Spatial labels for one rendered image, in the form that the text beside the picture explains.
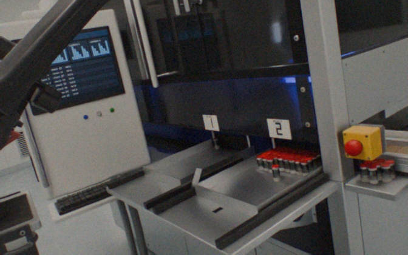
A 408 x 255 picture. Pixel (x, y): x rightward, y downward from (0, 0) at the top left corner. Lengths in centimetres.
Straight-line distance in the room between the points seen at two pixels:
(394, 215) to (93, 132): 122
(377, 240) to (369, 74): 51
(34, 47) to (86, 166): 106
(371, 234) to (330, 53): 57
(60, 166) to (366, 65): 124
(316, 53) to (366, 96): 23
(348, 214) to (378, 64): 44
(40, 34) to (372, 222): 102
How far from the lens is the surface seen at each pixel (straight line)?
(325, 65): 94
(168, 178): 119
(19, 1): 634
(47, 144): 160
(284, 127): 107
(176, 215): 98
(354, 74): 104
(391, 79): 122
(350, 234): 110
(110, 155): 166
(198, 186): 104
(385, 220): 128
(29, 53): 64
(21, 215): 85
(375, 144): 94
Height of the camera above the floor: 131
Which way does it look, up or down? 12 degrees down
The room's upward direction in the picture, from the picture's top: 12 degrees counter-clockwise
